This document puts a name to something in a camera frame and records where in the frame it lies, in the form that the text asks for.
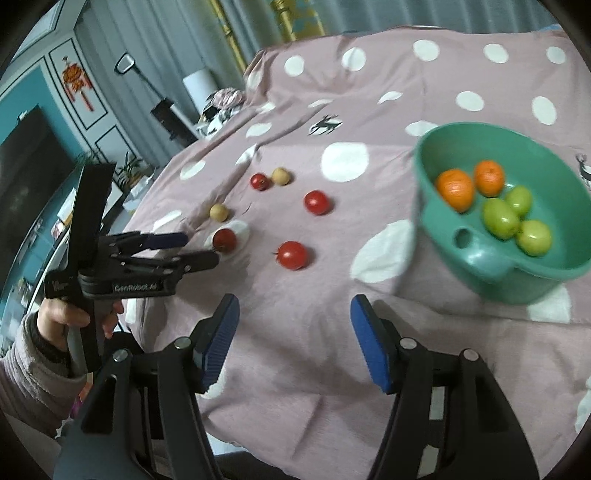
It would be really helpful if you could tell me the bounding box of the small orange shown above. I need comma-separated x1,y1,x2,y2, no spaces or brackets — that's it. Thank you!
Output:
474,160,505,198

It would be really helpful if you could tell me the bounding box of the pink polka dot blanket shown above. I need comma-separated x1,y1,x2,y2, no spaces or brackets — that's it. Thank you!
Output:
124,28,590,479

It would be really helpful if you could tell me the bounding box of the pile of clothes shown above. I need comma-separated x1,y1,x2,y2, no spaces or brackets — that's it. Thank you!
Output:
195,88,246,139

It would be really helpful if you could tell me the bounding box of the green plastic bowl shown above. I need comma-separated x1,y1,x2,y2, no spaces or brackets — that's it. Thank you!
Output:
414,122,590,304

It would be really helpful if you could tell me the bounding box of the red tomato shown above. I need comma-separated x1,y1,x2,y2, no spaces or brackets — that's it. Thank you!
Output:
304,190,332,216
212,228,238,254
276,241,308,271
249,173,270,191

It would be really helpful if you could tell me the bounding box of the tan fruit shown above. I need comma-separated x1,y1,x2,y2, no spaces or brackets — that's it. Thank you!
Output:
271,167,291,186
208,203,230,223

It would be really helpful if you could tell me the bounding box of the yellow patterned curtain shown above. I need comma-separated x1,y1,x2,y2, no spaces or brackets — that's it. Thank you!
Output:
208,1,325,72

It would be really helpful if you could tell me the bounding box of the red chinese knot decoration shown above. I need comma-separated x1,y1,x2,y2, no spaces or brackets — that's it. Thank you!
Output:
61,56,94,112

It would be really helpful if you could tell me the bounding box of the large green fruit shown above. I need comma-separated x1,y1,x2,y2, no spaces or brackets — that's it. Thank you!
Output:
482,198,521,241

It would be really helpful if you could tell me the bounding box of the large orange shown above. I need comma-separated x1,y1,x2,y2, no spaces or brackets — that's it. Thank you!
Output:
435,169,476,214

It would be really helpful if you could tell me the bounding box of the left hand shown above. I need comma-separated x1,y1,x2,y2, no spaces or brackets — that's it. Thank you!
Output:
36,297,126,352

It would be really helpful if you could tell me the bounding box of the black television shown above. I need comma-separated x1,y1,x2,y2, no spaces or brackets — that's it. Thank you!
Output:
0,107,74,281

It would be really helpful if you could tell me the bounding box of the left forearm grey sleeve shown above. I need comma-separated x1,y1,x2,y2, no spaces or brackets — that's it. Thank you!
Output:
1,313,86,437

